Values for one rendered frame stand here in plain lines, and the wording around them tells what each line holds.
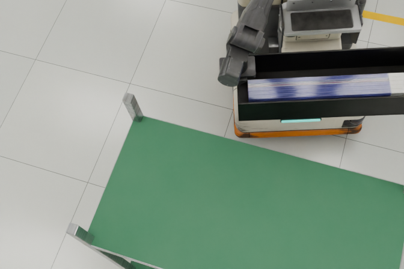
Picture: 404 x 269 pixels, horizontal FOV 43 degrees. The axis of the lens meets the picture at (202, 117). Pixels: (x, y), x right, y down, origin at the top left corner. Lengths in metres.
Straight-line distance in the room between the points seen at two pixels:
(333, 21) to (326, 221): 0.65
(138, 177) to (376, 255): 0.74
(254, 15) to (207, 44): 1.66
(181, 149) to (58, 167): 1.26
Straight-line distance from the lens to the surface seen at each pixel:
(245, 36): 1.30
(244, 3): 2.17
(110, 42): 3.05
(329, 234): 1.56
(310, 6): 1.75
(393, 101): 1.56
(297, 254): 1.53
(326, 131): 2.58
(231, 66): 1.32
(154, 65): 2.90
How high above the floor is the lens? 2.46
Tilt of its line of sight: 65 degrees down
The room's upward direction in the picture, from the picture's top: 12 degrees counter-clockwise
